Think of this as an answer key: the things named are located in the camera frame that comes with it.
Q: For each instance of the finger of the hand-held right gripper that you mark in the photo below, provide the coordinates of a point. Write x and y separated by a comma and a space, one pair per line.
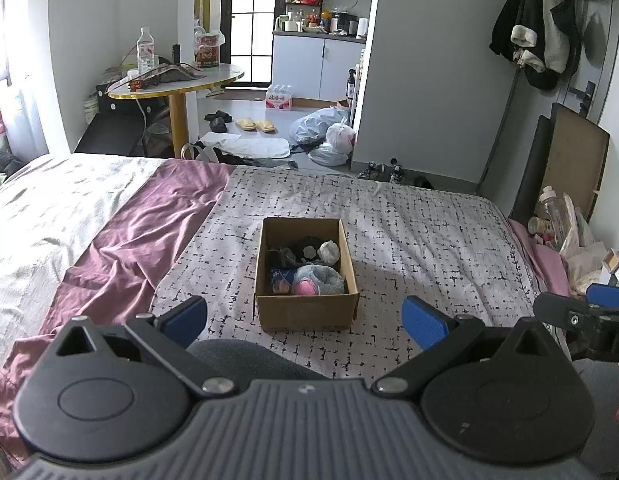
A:
609, 293
559, 310

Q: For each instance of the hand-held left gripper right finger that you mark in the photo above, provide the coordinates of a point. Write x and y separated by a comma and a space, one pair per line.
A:
424, 321

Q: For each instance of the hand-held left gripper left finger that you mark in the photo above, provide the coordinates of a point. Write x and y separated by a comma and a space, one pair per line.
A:
183, 316

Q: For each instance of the fluffy blue-grey pink slipper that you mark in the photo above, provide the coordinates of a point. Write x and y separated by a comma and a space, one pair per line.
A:
327, 280

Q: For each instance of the dark grey sock bundle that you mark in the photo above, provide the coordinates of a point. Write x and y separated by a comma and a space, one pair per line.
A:
284, 258

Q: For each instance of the white sock ball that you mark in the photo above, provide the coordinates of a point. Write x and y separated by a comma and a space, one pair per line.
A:
328, 252

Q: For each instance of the brown cardboard box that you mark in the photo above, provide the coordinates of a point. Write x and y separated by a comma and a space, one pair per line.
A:
304, 312

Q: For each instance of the black white sock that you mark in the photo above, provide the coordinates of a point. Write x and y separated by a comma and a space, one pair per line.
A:
307, 246

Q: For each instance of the small white box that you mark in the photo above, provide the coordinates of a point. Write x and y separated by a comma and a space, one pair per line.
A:
617, 267

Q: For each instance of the crumpled clear plastic bag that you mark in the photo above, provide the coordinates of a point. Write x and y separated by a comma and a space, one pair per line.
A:
587, 260

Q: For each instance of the pink bed sheet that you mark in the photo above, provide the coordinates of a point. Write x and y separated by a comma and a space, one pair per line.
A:
539, 260

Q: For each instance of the person's grey trouser leg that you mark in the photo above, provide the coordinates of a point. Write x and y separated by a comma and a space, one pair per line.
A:
599, 390

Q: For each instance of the white black patterned blanket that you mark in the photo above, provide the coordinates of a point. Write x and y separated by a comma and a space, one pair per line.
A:
414, 240

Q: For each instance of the white plastic bottle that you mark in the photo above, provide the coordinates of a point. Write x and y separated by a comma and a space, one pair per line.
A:
552, 215

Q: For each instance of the purple bed cover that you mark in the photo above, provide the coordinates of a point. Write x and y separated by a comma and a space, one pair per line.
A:
139, 220

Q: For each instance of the brown wooden board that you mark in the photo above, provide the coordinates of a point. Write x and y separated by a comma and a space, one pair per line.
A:
577, 160

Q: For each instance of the black flat board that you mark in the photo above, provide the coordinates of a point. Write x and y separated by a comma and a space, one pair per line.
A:
532, 170

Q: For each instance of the patterned sneaker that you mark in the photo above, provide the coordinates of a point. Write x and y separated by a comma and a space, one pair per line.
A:
397, 172
372, 171

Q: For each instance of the white duvet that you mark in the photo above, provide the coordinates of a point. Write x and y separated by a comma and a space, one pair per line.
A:
49, 220

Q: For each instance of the black clothes pile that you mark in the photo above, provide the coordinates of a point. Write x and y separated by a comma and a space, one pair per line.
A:
224, 156

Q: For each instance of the white floor mat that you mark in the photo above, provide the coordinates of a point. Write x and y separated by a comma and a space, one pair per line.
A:
249, 146

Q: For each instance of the black sandal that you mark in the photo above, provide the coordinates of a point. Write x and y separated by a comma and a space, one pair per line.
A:
219, 126
218, 116

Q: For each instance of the black low cabinet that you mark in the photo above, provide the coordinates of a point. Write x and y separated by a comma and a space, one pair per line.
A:
109, 135

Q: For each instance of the round gold-edged table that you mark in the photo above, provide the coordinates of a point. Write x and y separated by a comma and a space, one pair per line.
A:
177, 120

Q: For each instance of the white red plastic bag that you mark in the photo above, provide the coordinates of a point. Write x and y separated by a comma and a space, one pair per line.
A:
340, 137

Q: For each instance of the yellow slipper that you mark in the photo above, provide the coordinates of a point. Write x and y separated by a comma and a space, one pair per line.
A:
246, 124
266, 126

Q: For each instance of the grey plastic bag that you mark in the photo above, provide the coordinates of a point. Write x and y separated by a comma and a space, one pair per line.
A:
314, 125

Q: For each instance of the white plastic bucket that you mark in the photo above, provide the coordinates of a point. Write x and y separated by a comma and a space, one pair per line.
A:
91, 109

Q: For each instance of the black cloth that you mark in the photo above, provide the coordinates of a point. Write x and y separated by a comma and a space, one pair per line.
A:
8, 164

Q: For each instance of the pack of water bottles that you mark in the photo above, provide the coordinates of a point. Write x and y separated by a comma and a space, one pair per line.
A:
279, 98

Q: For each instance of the dark cloth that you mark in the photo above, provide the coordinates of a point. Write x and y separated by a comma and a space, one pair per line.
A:
174, 74

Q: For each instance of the black spray bottle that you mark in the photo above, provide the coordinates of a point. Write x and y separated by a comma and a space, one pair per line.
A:
351, 85

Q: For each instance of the white hanging garment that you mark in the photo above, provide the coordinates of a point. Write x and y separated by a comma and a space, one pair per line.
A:
557, 40

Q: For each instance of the red label snack tub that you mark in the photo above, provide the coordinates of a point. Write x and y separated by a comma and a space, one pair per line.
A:
208, 52

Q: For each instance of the clear water bottle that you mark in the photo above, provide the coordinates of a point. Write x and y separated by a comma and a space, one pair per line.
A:
145, 50

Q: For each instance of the white kitchen cabinet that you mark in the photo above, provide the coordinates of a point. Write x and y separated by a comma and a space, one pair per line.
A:
309, 70

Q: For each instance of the black hanging jacket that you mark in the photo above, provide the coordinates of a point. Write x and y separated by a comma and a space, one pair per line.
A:
509, 25

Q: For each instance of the white paper towel roll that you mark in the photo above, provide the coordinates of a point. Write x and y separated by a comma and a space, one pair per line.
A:
362, 28

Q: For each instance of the black framed glass door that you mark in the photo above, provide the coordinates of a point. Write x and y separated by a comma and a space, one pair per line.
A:
252, 20

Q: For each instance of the black kitchen appliance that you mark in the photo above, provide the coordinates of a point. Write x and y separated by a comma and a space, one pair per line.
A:
345, 24

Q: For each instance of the white jug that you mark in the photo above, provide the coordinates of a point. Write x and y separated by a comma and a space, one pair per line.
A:
282, 24

